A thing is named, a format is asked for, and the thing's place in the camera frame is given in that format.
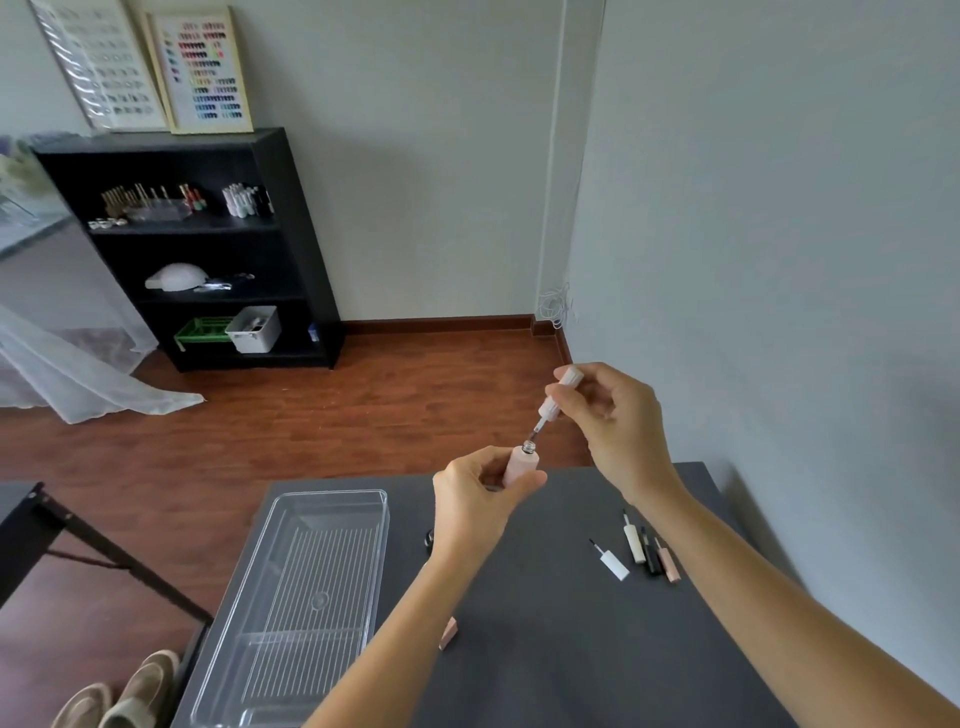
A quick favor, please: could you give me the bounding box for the person's left hand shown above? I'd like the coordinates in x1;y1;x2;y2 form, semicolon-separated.
431;446;549;562

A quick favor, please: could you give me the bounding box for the person's right hand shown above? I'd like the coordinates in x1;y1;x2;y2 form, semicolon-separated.
543;362;685;510

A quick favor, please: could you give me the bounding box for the white cap with brush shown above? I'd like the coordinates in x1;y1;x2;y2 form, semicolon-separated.
530;366;586;445

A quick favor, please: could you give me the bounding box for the pink nail polish bottle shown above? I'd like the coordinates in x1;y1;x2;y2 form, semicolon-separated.
501;441;543;490

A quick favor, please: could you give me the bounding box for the person's left forearm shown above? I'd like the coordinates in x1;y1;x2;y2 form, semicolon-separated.
302;543;451;728

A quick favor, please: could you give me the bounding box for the person's right forearm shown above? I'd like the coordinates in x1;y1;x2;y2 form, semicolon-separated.
626;480;960;728

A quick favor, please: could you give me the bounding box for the white square brush cap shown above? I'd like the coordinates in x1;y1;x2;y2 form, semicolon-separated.
588;538;632;583

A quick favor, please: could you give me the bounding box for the cream slim brush cap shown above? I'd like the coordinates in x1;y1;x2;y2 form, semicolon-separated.
621;510;647;566

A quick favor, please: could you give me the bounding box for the pink slim brush cap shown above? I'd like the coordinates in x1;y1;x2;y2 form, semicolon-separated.
654;536;683;585

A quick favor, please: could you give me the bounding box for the clear plastic storage tray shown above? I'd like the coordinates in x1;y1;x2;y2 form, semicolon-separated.
171;489;390;728

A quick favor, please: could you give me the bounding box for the white plastic bin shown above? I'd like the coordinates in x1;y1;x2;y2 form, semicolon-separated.
224;305;283;355

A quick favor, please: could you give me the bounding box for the black bookshelf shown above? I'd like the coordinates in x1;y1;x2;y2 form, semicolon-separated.
31;127;347;374

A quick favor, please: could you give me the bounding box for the green plastic basket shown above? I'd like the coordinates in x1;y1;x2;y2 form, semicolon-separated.
173;316;234;353

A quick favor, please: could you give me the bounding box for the group of white polish bottles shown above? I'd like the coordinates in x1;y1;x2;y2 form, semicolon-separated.
221;183;273;220

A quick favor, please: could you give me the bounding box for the white nail lamp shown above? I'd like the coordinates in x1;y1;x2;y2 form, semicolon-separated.
144;262;210;293

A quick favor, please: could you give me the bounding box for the beige shoe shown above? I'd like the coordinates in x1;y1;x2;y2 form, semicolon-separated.
99;649;182;728
50;681;114;728

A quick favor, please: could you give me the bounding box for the group of nail brushes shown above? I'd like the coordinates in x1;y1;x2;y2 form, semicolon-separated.
99;182;208;225

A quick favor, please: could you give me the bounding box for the white sheer curtain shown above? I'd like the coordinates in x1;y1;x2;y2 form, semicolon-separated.
0;213;206;426

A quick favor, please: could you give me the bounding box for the black folding table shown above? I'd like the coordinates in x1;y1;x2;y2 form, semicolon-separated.
0;481;216;625

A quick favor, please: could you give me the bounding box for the framed nail colour chart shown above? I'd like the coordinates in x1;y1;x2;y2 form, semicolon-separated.
141;6;255;136

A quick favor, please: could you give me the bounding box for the framed clear nail tip display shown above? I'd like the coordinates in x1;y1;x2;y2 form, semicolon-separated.
27;0;171;135

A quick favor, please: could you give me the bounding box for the white coiled cable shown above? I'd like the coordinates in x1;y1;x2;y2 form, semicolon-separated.
535;283;580;332

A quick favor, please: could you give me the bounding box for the white wall conduit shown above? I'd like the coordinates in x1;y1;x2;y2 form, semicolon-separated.
535;0;606;320

